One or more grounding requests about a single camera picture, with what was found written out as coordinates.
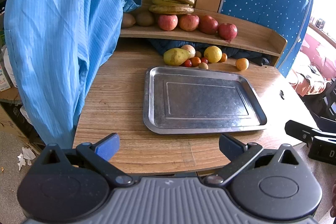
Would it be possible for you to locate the large orange persimmon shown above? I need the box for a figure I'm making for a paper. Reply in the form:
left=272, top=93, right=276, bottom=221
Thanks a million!
left=235, top=58, right=249, bottom=71

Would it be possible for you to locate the brown longan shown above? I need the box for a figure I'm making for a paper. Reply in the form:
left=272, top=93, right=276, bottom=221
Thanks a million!
left=198, top=62, right=209, bottom=70
left=195, top=51, right=202, bottom=58

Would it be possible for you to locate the small orange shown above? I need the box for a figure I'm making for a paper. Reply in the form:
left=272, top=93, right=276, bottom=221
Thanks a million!
left=219, top=53, right=228, bottom=63

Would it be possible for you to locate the red cherry tomato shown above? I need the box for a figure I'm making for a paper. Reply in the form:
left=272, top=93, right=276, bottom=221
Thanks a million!
left=183, top=60, right=193, bottom=68
left=201, top=57, right=209, bottom=64

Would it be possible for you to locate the yellow lemon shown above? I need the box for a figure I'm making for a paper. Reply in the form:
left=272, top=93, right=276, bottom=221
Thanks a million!
left=203, top=46, right=222, bottom=63

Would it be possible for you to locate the crumpled white paper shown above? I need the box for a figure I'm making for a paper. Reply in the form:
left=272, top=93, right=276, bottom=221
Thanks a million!
left=17, top=147, right=36, bottom=170

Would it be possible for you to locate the pink floral cushion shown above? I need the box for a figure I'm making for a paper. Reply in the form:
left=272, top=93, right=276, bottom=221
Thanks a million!
left=286, top=32, right=335, bottom=97

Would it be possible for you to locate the metal baking tray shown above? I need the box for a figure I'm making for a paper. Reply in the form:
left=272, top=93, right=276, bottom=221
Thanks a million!
left=143, top=66, right=267, bottom=135

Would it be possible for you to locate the dark blue jacket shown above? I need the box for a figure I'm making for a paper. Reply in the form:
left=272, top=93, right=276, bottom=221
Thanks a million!
left=149, top=39, right=272, bottom=66

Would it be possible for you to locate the curved wooden shelf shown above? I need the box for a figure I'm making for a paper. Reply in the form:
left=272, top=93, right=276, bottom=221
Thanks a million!
left=120, top=9, right=288, bottom=67

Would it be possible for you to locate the rightmost red apple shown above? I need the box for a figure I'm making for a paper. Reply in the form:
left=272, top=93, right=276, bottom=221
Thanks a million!
left=218, top=23, right=238, bottom=41

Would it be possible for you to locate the dark red apple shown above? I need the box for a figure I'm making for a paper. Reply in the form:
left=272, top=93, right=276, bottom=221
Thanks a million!
left=198, top=15, right=219, bottom=35

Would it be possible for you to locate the left brown kiwi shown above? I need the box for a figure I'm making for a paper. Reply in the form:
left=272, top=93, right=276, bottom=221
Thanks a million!
left=121, top=13, right=136, bottom=28

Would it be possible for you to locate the brown kiwi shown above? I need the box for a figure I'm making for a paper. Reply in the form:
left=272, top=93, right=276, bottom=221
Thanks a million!
left=121, top=13, right=136, bottom=28
left=135, top=11, right=155, bottom=27

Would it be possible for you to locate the pale red apple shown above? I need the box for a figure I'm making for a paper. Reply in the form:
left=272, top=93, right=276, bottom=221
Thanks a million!
left=158, top=14, right=178, bottom=31
left=178, top=14, right=199, bottom=32

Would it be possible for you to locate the right brown kiwi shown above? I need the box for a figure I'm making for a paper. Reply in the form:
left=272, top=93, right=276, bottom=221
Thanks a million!
left=135, top=11, right=155, bottom=27

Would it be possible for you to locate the light blue hanging garment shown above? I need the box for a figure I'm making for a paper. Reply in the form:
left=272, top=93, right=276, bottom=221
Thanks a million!
left=4, top=0, right=142, bottom=148

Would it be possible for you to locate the leftmost pale red apple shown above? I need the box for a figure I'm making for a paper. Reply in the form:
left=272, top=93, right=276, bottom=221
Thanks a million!
left=158, top=14, right=178, bottom=31

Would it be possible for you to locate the bottom brown banana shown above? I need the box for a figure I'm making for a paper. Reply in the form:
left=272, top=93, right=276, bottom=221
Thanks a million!
left=149, top=5, right=194, bottom=15

